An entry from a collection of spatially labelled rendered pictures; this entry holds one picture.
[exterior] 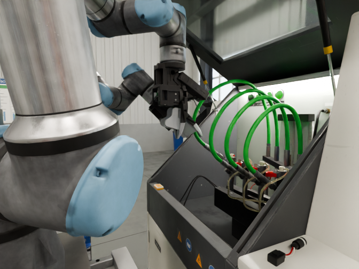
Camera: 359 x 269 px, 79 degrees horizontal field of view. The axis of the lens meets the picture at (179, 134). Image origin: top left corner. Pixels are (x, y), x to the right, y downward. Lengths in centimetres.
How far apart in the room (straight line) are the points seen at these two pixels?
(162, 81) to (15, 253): 47
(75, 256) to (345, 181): 59
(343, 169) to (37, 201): 60
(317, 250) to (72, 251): 52
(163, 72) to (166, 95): 6
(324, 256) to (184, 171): 74
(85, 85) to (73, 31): 5
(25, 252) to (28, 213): 11
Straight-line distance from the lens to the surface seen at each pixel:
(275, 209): 59
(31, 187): 26
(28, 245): 39
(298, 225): 67
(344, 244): 65
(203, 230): 69
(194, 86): 64
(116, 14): 59
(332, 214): 65
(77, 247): 49
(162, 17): 54
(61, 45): 23
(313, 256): 61
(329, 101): 97
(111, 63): 748
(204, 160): 121
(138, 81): 79
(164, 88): 59
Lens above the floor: 128
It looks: 5 degrees down
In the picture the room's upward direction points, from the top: straight up
